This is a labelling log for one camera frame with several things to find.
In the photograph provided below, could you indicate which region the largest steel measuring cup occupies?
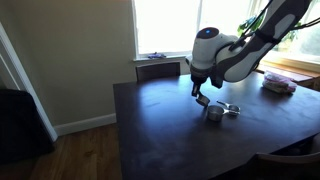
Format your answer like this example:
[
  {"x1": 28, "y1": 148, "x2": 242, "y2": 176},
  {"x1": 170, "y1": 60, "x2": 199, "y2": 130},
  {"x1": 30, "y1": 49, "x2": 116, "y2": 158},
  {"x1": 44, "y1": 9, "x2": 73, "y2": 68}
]
[{"x1": 206, "y1": 105, "x2": 241, "y2": 122}]

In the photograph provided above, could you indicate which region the dark wooden dining chair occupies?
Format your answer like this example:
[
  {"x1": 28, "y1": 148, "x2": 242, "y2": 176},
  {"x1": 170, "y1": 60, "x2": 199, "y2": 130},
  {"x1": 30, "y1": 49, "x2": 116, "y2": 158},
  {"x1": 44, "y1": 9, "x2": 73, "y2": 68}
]
[{"x1": 134, "y1": 61, "x2": 181, "y2": 83}]

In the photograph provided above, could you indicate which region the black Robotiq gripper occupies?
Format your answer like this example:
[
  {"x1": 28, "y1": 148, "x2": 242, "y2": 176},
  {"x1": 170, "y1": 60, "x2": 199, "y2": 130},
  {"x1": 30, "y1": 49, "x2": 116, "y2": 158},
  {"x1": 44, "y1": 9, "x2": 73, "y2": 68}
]
[{"x1": 190, "y1": 73, "x2": 210, "y2": 98}]

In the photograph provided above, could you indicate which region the black upholstered chair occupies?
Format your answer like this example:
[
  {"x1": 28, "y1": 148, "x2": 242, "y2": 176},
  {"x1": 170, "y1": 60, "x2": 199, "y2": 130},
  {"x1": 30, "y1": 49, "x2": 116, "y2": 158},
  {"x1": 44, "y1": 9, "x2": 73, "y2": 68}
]
[{"x1": 0, "y1": 88, "x2": 55, "y2": 165}]

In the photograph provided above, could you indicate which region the smallest steel measuring cup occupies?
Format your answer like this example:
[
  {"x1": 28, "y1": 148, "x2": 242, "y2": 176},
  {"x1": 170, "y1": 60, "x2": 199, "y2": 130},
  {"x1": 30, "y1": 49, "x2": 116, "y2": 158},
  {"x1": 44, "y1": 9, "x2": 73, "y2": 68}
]
[{"x1": 216, "y1": 100, "x2": 241, "y2": 114}]

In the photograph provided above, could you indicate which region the white baseboard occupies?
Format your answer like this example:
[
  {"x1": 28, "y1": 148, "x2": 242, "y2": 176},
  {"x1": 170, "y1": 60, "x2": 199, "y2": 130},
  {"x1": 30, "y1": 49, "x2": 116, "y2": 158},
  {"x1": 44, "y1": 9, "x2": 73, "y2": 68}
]
[{"x1": 53, "y1": 113, "x2": 118, "y2": 137}]

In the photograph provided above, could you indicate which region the white door frame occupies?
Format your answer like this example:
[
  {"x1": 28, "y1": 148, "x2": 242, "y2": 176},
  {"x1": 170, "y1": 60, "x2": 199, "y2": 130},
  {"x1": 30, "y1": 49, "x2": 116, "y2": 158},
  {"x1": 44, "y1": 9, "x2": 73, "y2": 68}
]
[{"x1": 0, "y1": 22, "x2": 58, "y2": 143}]

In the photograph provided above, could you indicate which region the wooden window bench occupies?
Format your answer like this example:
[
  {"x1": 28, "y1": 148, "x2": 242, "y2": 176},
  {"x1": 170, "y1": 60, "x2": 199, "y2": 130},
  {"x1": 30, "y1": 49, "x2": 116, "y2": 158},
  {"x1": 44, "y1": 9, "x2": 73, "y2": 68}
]
[{"x1": 258, "y1": 59, "x2": 320, "y2": 90}]

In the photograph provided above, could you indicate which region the large white framed window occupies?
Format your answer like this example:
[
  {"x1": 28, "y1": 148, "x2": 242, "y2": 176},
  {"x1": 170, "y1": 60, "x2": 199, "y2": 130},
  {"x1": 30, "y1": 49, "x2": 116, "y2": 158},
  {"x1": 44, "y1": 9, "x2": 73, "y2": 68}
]
[{"x1": 131, "y1": 0, "x2": 254, "y2": 62}]

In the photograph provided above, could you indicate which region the purple cloth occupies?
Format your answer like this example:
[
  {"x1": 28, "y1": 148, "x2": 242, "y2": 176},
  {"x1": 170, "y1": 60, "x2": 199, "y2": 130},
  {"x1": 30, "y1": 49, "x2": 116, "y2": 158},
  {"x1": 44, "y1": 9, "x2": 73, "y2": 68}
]
[{"x1": 147, "y1": 51, "x2": 167, "y2": 60}]

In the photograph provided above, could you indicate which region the clear plastic bag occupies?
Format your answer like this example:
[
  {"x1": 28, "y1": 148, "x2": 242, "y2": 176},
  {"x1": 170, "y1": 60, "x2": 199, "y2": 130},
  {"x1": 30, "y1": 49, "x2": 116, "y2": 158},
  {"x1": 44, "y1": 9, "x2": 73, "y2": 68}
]
[{"x1": 261, "y1": 70, "x2": 298, "y2": 95}]

